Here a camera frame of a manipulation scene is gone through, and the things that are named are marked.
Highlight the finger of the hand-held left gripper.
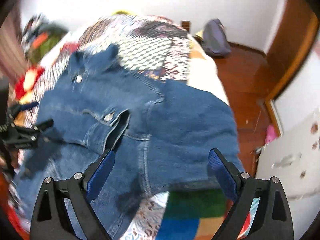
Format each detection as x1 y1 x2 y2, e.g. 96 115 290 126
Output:
4 132 50 152
14 119 54 137

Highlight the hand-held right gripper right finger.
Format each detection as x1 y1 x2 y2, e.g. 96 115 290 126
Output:
207 148 295 240

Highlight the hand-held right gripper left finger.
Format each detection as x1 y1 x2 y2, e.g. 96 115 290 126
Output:
30 149 116 240

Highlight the blue denim jacket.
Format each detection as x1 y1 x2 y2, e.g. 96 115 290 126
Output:
11 44 245 240

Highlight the red plush toy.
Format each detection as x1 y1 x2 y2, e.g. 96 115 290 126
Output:
14 65 45 104

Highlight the colourful block bedsheet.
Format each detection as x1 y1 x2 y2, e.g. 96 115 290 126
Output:
122 34 254 240

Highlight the striped curtain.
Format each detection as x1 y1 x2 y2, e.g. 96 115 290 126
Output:
0 7 28 80

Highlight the pink toy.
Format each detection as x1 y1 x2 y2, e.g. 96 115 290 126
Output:
265 125 276 144

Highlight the white cabinet with stickers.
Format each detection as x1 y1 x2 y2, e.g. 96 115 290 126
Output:
255 40 320 230

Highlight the pile of clutter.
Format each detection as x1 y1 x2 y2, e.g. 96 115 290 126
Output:
21 14 69 43

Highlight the yellow pillow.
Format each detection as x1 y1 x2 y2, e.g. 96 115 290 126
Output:
111 10 137 16

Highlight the wooden door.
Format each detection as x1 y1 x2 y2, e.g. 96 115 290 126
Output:
260 0 319 138

